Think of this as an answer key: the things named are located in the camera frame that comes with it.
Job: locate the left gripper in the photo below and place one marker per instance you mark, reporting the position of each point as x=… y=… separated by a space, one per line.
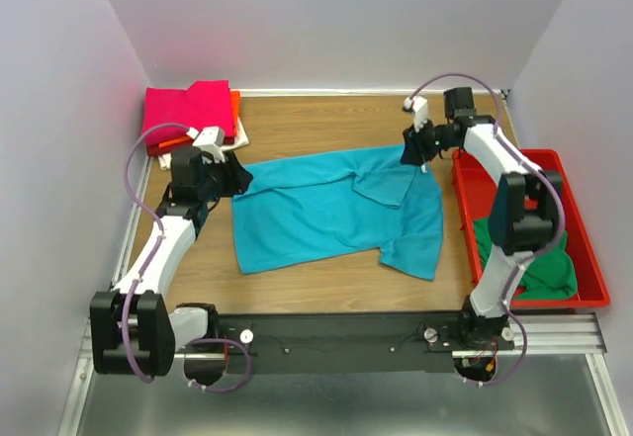
x=236 y=174

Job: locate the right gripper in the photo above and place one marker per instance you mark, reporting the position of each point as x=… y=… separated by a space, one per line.
x=413 y=146

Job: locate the teal t shirt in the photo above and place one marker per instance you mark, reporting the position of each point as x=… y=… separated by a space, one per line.
x=312 y=207

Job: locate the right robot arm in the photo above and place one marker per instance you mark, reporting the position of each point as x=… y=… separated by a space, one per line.
x=527 y=217

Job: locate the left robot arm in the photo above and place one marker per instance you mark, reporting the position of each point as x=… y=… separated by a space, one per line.
x=132 y=331

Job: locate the red plastic bin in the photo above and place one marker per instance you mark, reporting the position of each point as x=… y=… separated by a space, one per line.
x=475 y=192

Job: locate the white folded t shirt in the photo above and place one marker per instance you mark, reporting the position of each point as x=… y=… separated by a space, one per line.
x=241 y=140

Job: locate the orange folded t shirt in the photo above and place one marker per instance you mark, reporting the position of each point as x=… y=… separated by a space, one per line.
x=185 y=139

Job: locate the pink folded t shirt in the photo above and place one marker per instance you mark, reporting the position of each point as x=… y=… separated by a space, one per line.
x=203 y=104

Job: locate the green t shirt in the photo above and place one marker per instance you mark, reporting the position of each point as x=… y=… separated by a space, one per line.
x=550 y=277

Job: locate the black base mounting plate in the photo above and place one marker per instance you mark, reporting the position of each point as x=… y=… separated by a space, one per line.
x=249 y=345

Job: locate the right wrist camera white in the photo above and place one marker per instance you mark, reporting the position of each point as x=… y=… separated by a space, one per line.
x=417 y=107

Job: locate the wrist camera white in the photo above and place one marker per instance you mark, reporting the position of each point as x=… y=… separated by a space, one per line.
x=209 y=140
x=417 y=107

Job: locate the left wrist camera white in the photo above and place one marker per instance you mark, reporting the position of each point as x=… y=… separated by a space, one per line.
x=209 y=140

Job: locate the aluminium frame rail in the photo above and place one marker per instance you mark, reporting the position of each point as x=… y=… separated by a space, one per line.
x=553 y=392

